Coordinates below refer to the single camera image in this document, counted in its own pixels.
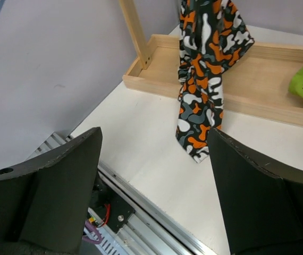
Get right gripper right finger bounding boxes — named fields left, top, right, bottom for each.
left=208, top=129, right=303, bottom=254

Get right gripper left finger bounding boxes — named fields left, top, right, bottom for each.
left=0, top=127, right=103, bottom=253

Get patterned black orange shorts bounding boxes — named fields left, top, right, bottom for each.
left=175, top=1, right=255, bottom=163

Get wooden clothes rack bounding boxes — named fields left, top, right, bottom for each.
left=120, top=1, right=303, bottom=127

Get white slotted cable duct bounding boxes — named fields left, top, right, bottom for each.
left=79, top=228, right=128, bottom=255

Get aluminium mounting rail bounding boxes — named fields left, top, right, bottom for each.
left=26, top=131, right=216, bottom=255

